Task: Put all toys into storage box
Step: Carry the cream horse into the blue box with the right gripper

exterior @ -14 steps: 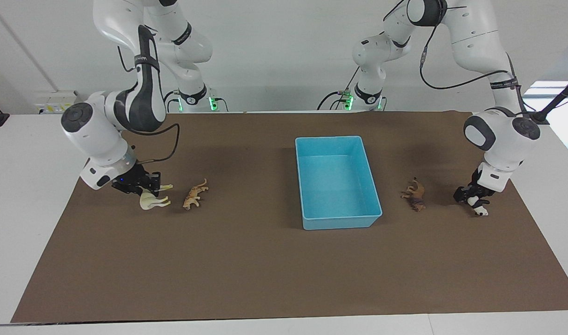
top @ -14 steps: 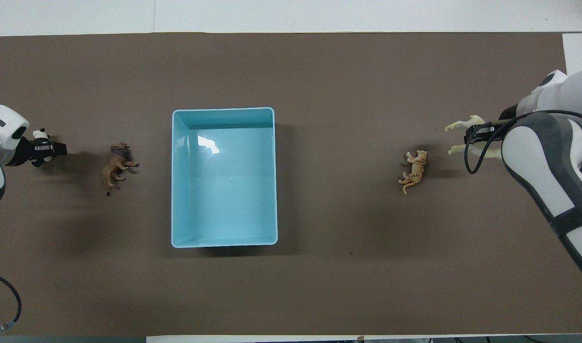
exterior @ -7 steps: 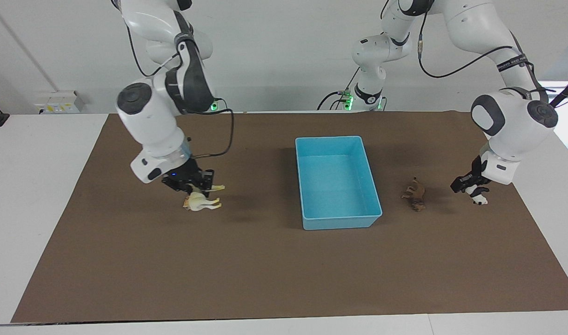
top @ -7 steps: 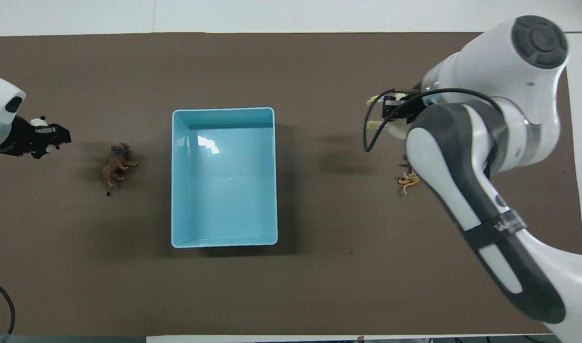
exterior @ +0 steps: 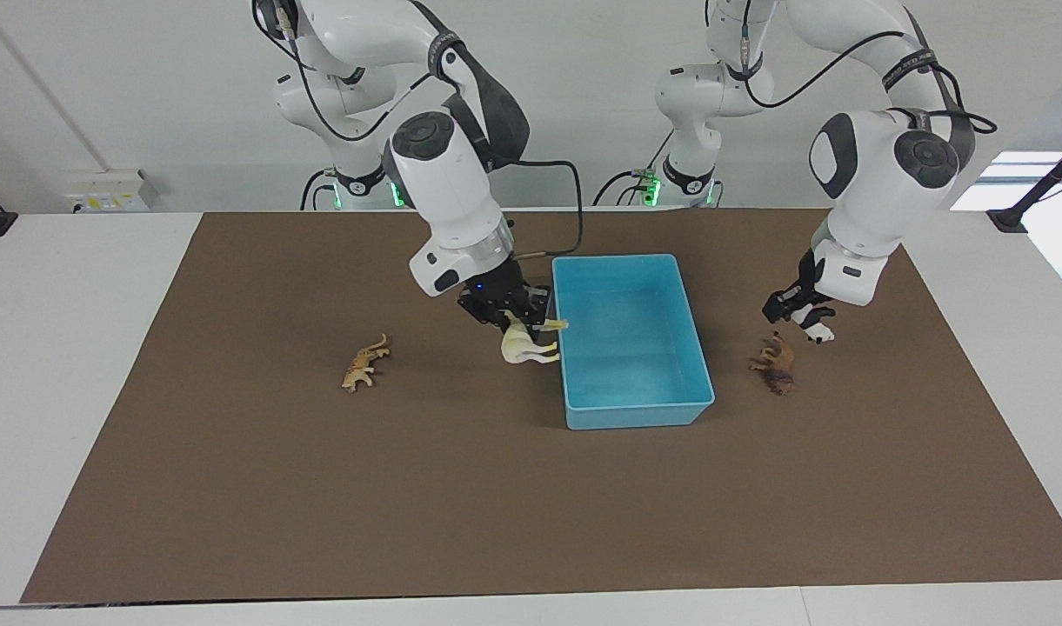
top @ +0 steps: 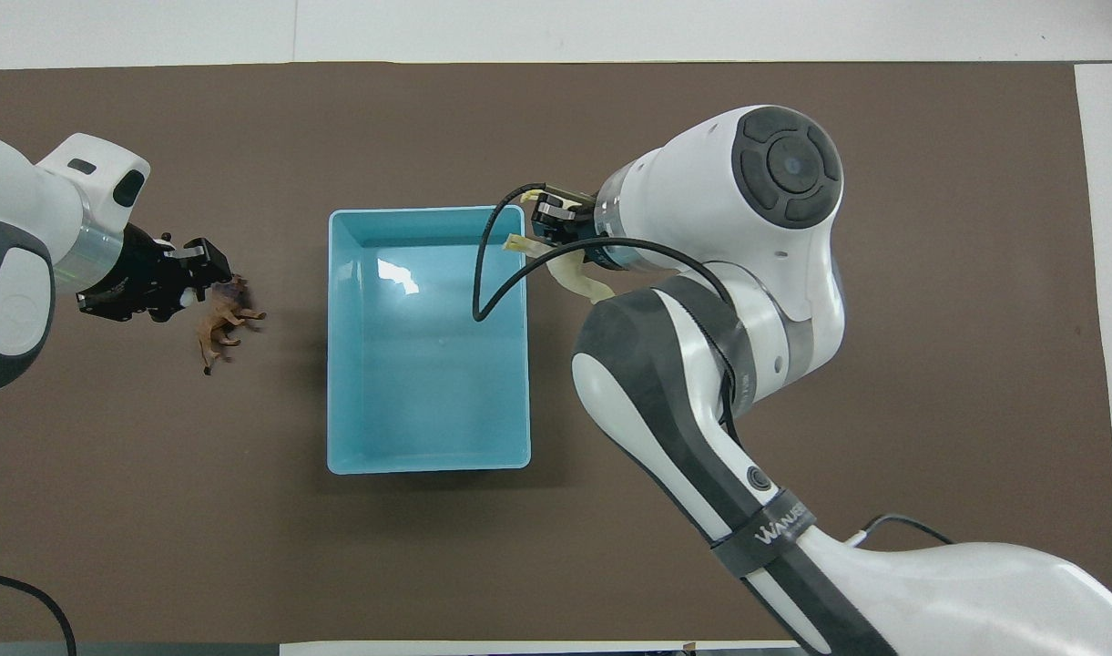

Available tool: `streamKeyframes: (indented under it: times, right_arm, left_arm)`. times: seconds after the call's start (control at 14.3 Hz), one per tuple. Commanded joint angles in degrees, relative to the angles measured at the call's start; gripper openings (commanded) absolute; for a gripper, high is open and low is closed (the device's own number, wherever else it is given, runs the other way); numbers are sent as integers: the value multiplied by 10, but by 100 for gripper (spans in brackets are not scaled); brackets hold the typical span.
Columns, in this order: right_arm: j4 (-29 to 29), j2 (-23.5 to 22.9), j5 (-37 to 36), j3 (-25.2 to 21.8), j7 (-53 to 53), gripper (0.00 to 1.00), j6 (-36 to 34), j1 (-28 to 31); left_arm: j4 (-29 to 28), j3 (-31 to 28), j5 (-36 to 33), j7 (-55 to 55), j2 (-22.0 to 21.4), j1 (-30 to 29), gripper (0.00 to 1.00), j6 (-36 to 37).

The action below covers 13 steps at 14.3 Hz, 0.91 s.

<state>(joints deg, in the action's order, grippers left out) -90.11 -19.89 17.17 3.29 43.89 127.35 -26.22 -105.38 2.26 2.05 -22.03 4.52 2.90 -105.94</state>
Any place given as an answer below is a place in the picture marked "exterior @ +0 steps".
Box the cream white horse toy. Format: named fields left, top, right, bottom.
left=501, top=317, right=570, bottom=367

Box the brown lion toy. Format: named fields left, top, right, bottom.
left=749, top=330, right=797, bottom=396

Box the orange striped tiger toy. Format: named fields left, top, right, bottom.
left=341, top=334, right=391, bottom=393

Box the light blue plastic storage box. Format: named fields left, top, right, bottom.
left=551, top=254, right=716, bottom=430

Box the black angled stand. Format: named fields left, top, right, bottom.
left=987, top=137, right=1062, bottom=234

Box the brown table mat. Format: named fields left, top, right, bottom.
left=20, top=209, right=1062, bottom=603

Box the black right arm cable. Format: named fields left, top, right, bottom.
left=257, top=0, right=584, bottom=259

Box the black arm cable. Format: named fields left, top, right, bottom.
left=739, top=0, right=999, bottom=136
left=257, top=0, right=584, bottom=259

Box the black left base cable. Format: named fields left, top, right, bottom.
left=593, top=129, right=675, bottom=208

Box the black base cable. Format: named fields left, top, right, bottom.
left=300, top=168, right=333, bottom=211
left=593, top=129, right=675, bottom=208

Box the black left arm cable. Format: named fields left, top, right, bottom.
left=739, top=0, right=999, bottom=136

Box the black right base cable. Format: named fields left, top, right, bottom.
left=300, top=168, right=333, bottom=211

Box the white wall socket box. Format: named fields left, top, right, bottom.
left=63, top=170, right=160, bottom=214

